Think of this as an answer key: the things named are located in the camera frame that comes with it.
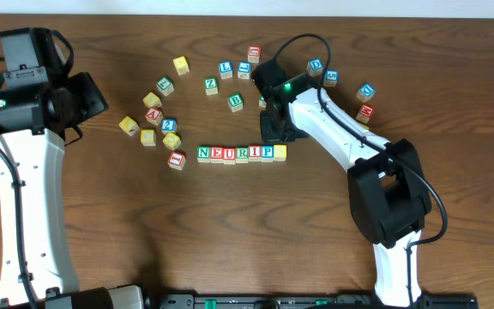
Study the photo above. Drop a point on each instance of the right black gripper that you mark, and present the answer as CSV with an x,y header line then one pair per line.
x,y
274,127

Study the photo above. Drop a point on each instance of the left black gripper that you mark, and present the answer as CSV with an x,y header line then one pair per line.
x,y
89,96

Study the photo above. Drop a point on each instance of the yellow S block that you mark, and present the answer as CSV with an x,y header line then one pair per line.
x,y
280,152

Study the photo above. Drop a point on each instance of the blue P block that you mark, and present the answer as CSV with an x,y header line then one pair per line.
x,y
267,153

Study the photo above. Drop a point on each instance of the red i block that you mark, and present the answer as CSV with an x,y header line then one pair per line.
x,y
255,153
176,160

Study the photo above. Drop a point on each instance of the green R block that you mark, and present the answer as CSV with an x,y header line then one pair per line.
x,y
242,155

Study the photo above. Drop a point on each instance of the red u block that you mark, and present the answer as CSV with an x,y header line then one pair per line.
x,y
254,54
229,156

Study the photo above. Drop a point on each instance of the red E block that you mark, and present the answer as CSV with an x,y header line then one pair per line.
x,y
216,154

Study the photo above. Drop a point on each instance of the green N block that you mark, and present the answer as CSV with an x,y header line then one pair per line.
x,y
203,154

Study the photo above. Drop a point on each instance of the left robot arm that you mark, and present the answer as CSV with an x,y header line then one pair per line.
x,y
40,98

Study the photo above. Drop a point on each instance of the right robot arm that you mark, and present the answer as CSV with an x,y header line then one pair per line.
x,y
388,203

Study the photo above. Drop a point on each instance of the green 4 block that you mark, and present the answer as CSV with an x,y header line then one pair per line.
x,y
262,102

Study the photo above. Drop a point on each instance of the green B block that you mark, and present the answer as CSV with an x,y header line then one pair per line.
x,y
235,102

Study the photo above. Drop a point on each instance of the yellow block far left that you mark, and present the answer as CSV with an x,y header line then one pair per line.
x,y
129,126

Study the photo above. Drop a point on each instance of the blue l block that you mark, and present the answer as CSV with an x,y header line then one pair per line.
x,y
244,70
226,70

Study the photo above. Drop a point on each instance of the blue D block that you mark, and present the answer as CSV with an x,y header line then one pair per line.
x,y
315,67

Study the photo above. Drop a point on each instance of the red A block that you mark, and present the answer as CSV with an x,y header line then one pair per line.
x,y
154,116

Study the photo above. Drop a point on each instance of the yellow block lower left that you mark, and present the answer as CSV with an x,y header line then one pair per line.
x,y
148,138

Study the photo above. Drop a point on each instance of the green Z block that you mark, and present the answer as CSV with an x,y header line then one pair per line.
x,y
211,86

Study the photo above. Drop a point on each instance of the blue 5 block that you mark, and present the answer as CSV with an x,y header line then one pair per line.
x,y
331,78

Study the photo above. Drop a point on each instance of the red U block top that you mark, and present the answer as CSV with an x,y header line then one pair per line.
x,y
254,54

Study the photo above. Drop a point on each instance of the green L block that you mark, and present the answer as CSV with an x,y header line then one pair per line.
x,y
165,86

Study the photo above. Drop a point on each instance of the blue 2 block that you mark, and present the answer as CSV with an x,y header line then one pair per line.
x,y
169,125

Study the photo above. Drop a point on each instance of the yellow K block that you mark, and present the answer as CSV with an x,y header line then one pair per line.
x,y
364,126

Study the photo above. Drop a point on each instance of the red M block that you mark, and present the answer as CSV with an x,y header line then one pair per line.
x,y
365,113

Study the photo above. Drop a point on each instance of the blue Q block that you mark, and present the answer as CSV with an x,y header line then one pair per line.
x,y
365,92

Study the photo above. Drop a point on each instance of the yellow O block left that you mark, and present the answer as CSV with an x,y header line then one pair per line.
x,y
172,141

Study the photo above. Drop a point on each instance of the plain yellow block top left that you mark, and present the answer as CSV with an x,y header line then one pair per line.
x,y
181,65

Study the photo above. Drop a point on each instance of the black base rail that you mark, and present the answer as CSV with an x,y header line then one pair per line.
x,y
287,301

